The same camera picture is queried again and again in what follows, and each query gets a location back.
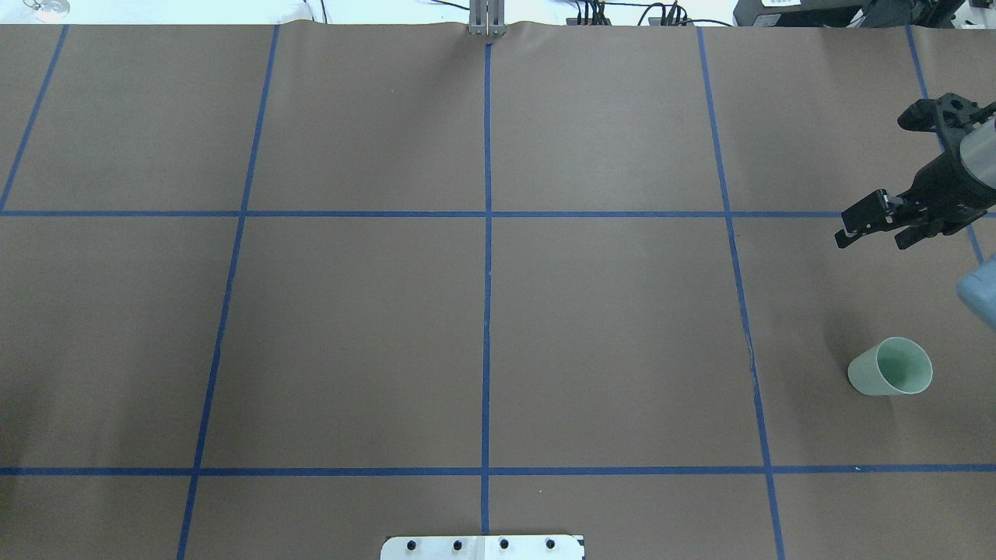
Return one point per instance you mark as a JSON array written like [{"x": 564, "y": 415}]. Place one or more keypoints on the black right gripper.
[{"x": 944, "y": 184}]

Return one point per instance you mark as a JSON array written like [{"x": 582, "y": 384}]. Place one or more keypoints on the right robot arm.
[{"x": 974, "y": 288}]

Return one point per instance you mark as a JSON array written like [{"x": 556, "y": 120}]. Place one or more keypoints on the green plastic cup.
[{"x": 894, "y": 367}]

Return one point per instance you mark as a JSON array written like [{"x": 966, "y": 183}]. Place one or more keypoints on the black box with label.
[{"x": 818, "y": 14}]

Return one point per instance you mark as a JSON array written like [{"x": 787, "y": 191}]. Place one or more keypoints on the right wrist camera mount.
[{"x": 951, "y": 117}]

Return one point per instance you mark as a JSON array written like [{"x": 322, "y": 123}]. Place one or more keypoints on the aluminium frame post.
[{"x": 486, "y": 18}]

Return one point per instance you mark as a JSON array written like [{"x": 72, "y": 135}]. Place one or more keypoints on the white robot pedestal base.
[{"x": 516, "y": 546}]

